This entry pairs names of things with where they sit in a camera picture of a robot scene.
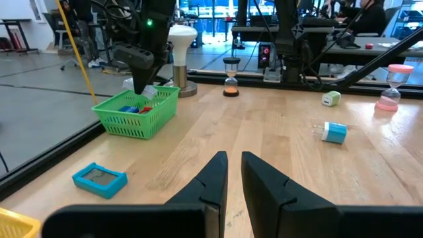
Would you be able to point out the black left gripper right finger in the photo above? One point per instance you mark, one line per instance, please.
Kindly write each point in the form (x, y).
(271, 211)

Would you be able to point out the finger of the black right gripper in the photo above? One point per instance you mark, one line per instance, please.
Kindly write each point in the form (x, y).
(142, 79)

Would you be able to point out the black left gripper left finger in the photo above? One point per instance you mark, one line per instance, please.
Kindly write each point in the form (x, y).
(205, 205)

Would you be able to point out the white digital clock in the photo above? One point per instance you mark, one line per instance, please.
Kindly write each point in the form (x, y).
(150, 92)

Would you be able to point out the red digital clock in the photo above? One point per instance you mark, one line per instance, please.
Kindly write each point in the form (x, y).
(146, 110)

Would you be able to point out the dark blue digital clock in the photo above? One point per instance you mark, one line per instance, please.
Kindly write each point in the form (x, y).
(129, 109)

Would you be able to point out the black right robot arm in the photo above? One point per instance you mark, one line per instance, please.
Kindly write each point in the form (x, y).
(158, 16)

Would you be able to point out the grey office desk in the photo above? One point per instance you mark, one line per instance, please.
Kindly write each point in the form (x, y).
(380, 49)

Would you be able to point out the white bulb table lamp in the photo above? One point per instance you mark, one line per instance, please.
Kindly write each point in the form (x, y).
(181, 36)

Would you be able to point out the green plastic basket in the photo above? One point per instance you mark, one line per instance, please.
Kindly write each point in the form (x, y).
(138, 127)

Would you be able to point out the person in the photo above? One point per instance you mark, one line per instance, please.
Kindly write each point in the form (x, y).
(370, 20)
(81, 20)

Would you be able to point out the black hourglass orange sand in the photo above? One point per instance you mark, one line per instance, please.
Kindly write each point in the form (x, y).
(231, 60)

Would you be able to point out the light blue digital clock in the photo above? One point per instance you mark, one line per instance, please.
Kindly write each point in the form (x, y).
(81, 183)

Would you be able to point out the black computer pink lights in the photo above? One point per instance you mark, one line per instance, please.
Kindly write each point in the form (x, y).
(264, 56)

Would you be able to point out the black side table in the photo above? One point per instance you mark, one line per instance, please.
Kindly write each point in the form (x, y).
(16, 20)

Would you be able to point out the yellow plastic basket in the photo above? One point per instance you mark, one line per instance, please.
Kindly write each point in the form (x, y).
(16, 228)

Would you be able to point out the red computer mouse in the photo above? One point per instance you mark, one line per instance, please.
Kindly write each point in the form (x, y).
(369, 46)

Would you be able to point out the pink hourglass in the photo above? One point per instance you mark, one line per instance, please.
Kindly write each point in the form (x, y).
(400, 68)

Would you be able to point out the blue USB wall charger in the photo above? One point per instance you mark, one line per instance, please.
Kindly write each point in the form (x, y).
(335, 133)

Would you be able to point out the white framed wall picture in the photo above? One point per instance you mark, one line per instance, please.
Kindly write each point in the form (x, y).
(34, 10)

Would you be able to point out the black aluminium rig frame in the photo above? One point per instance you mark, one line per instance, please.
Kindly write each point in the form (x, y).
(49, 160)

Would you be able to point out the green USB wall charger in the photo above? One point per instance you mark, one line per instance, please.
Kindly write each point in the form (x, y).
(333, 98)

